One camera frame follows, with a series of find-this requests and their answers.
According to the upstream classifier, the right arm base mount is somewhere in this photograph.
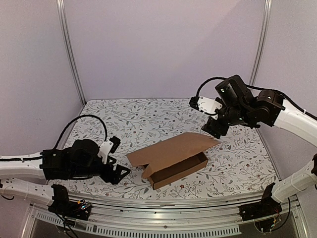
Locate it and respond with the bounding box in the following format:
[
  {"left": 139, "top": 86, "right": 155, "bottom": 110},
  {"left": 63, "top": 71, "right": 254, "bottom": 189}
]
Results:
[{"left": 239, "top": 183, "right": 282, "bottom": 233}]

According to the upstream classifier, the aluminium frame post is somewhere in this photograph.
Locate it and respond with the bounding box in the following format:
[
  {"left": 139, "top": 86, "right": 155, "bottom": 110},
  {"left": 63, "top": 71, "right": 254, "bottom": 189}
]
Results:
[
  {"left": 249, "top": 0, "right": 272, "bottom": 86},
  {"left": 56, "top": 0, "right": 87, "bottom": 106}
]

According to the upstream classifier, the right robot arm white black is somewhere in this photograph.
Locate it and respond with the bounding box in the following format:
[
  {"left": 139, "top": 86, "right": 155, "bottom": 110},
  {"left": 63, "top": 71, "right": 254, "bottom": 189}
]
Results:
[{"left": 195, "top": 75, "right": 317, "bottom": 216}]

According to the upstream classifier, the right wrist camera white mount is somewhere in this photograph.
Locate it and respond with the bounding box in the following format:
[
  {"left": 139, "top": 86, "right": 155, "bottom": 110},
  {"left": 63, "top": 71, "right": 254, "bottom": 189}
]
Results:
[{"left": 189, "top": 96, "right": 222, "bottom": 120}]

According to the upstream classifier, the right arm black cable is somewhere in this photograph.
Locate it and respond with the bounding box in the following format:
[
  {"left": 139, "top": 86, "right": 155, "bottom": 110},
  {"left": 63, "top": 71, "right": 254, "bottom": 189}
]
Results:
[{"left": 195, "top": 76, "right": 317, "bottom": 117}]

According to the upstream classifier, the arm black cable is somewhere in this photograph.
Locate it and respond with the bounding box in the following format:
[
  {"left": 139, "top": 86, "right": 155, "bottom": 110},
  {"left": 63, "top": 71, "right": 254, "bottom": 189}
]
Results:
[
  {"left": 53, "top": 115, "right": 109, "bottom": 151},
  {"left": 195, "top": 76, "right": 317, "bottom": 117}
]

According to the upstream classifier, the left aluminium frame post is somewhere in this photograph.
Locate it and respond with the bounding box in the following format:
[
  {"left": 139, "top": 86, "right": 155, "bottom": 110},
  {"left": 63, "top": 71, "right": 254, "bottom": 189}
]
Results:
[{"left": 56, "top": 0, "right": 87, "bottom": 106}]

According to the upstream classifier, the brown cardboard box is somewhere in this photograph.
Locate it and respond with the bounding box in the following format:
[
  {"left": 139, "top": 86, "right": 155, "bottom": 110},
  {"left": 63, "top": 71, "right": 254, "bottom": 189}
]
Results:
[{"left": 126, "top": 132, "right": 218, "bottom": 190}]

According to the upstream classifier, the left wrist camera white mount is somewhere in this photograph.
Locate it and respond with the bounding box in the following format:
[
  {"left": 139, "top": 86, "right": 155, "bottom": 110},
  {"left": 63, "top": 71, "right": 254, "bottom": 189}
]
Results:
[{"left": 98, "top": 136, "right": 121, "bottom": 164}]

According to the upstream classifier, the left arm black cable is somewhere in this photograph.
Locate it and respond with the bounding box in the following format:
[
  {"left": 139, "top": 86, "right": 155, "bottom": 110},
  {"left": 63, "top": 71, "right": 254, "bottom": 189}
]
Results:
[{"left": 53, "top": 115, "right": 109, "bottom": 151}]

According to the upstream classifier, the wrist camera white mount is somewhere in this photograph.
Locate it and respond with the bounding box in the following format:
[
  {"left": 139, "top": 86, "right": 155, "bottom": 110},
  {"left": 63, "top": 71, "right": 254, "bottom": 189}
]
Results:
[
  {"left": 189, "top": 96, "right": 222, "bottom": 120},
  {"left": 98, "top": 136, "right": 121, "bottom": 164}
]

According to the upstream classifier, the right aluminium frame post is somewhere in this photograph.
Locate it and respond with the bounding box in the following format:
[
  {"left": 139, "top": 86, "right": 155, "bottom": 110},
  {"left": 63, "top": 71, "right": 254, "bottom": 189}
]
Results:
[{"left": 249, "top": 0, "right": 272, "bottom": 86}]

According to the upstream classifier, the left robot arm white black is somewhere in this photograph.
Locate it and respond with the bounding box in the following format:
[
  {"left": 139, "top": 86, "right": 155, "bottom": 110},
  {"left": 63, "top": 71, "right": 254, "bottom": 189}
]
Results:
[{"left": 0, "top": 137, "right": 131, "bottom": 215}]

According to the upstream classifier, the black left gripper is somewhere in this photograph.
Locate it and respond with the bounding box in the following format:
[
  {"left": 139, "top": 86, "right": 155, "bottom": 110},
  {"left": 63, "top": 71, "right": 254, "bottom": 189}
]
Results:
[{"left": 70, "top": 156, "right": 131, "bottom": 185}]

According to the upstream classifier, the aluminium front rail base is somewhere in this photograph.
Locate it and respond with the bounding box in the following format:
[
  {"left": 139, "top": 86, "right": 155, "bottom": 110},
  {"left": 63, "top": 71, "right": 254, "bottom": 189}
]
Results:
[{"left": 21, "top": 192, "right": 310, "bottom": 238}]

